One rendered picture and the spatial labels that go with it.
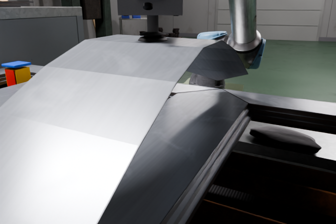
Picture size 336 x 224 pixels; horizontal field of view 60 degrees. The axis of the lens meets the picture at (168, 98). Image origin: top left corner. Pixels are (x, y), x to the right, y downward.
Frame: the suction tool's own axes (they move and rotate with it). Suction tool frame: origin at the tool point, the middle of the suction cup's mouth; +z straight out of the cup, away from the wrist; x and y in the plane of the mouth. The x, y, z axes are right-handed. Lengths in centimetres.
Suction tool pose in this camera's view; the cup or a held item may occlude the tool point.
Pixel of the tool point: (153, 48)
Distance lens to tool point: 42.6
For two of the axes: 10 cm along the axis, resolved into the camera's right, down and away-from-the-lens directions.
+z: 0.0, 9.5, 3.1
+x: 0.5, -3.1, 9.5
